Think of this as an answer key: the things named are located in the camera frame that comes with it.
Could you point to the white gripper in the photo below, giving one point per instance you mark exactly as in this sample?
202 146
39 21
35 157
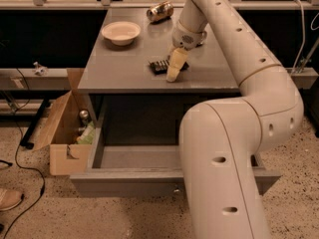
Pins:
184 38

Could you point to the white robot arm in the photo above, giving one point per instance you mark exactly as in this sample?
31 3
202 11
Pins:
264 84

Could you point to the grey drawer cabinet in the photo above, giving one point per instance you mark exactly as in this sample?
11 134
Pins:
121 86

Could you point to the open grey top drawer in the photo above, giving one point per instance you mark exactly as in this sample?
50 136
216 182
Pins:
133 173

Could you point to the gold soda can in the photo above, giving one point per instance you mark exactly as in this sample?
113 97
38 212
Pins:
160 11

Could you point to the white bowl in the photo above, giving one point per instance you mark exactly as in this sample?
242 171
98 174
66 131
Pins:
121 33

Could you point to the metal can in box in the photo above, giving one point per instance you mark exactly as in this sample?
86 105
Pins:
84 117

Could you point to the green packet in box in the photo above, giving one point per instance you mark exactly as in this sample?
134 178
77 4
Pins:
88 134

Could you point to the cardboard box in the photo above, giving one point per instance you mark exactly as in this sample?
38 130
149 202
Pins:
61 130

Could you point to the crumpled clear wrapper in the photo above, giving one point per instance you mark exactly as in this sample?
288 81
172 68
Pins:
40 70

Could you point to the white shoe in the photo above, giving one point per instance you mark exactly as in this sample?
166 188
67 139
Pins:
10 198

